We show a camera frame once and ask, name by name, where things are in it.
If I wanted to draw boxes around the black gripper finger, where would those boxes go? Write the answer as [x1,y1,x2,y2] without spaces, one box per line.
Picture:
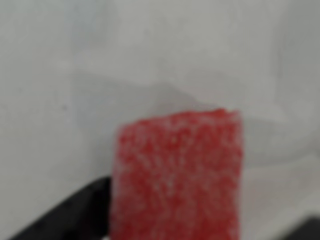
[7,175,112,240]
[281,214,320,240]

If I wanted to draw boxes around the red sugar-coated cube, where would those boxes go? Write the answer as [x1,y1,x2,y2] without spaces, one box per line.
[108,107,245,240]

